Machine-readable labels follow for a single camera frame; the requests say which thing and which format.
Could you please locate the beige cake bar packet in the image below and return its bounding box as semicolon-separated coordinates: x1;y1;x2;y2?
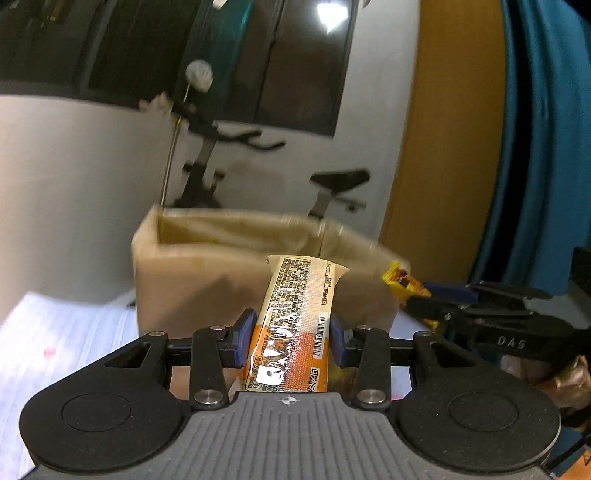
240;255;349;393

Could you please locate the teal curtain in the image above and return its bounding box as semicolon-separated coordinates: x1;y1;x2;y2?
470;1;590;296

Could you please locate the plaid bed sheet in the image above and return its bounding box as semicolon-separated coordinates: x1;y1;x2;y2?
1;292;138;479

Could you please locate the cardboard box with plastic liner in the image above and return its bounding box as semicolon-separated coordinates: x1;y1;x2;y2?
131;207;413;401

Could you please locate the small yellow snack packet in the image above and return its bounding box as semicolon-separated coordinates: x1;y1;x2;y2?
382;260;440;332

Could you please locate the white cloth on handlebar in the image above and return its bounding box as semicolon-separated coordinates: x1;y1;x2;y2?
138;92;173;115

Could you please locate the white bag on pole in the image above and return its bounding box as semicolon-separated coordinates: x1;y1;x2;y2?
185;59;213;93

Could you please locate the dark window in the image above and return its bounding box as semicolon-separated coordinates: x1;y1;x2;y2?
1;0;360;136

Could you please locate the black exercise bike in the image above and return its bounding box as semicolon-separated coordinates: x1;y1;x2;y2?
170;102;372;219

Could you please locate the wooden wardrobe panel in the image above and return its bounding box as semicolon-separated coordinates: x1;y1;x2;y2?
380;1;506;283

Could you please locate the person right hand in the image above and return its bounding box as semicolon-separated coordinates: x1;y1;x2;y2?
500;355;590;410

